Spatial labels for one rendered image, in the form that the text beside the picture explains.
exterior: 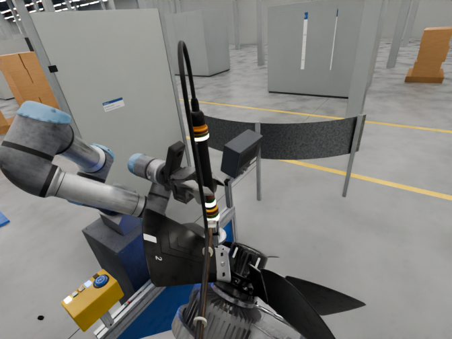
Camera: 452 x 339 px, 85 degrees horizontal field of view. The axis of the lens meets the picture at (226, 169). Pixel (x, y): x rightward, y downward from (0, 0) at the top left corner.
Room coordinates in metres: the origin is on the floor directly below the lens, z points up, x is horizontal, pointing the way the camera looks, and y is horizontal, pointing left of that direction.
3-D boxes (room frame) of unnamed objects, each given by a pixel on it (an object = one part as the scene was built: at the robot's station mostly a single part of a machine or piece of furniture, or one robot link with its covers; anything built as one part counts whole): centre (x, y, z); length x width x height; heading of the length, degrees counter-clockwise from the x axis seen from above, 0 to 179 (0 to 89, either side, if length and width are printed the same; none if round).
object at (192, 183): (0.53, 0.08, 1.45); 0.09 x 0.03 x 0.06; 41
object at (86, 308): (0.55, 0.52, 1.02); 0.16 x 0.10 x 0.11; 141
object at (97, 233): (0.99, 0.55, 0.50); 0.30 x 0.30 x 1.00; 54
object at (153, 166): (0.67, 0.21, 1.45); 0.08 x 0.05 x 0.08; 141
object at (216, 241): (0.54, 0.06, 1.32); 0.09 x 0.07 x 0.10; 176
